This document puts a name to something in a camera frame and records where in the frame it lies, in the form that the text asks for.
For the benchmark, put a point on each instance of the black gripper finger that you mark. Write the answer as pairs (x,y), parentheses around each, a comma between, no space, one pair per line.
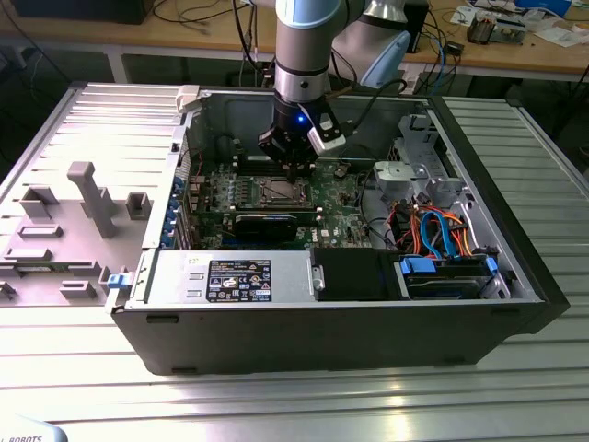
(306,162)
(271,149)

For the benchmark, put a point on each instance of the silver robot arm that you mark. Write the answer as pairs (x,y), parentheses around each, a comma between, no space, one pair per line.
(301,50)

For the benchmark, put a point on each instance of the black RAM slot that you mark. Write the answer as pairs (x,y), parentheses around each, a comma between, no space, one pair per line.
(246,169)
(221,212)
(246,161)

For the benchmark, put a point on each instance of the CPU socket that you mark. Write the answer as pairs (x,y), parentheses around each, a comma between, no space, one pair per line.
(304,199)

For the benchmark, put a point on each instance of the green motherboard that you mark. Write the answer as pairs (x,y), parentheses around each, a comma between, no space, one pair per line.
(336,216)

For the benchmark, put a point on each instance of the black graphics card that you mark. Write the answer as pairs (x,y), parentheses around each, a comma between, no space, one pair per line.
(264,228)

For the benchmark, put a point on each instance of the white plastic case latch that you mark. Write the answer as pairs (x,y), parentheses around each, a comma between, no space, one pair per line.
(188,97)

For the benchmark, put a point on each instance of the silver metal drive cage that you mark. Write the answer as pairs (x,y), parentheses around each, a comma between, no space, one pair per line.
(416,138)

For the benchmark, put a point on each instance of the black fan shroud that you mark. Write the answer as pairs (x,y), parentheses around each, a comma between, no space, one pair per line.
(349,276)

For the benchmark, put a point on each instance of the wooden desk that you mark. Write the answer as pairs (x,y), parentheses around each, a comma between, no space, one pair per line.
(184,32)

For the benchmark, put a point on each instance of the silver power supply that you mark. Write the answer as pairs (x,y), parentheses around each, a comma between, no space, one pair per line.
(179,276)

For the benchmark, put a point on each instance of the black PC case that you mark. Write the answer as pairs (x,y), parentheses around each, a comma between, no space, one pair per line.
(322,340)

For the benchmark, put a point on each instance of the hard disk in blue carrier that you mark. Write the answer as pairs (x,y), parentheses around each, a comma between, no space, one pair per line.
(442,283)

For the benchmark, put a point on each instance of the gray parts rack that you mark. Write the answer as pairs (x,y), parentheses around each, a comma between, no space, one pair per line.
(99,207)

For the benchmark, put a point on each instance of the small black device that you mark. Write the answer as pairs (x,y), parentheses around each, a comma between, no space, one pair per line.
(455,47)

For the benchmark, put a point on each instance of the blue plastic case latch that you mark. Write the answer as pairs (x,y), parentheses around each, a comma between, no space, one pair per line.
(117,281)

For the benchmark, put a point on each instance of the metal heat sink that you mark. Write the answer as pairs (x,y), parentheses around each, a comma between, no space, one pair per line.
(481,30)

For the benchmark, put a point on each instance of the wide black box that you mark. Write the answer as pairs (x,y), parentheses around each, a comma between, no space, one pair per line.
(83,9)

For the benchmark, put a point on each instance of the gray metal box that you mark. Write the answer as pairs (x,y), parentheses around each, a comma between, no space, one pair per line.
(511,30)

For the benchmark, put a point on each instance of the white paper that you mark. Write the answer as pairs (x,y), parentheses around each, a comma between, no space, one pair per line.
(559,36)

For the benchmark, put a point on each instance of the blue box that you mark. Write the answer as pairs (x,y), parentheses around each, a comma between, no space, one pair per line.
(547,5)

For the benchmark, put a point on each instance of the pale blue teach pendant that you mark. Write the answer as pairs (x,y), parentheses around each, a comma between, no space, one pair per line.
(27,433)

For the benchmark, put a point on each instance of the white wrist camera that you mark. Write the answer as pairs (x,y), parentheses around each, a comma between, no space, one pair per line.
(329,143)

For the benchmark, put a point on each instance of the gray plastic drive bracket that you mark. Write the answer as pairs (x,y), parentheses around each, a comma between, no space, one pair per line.
(396,175)

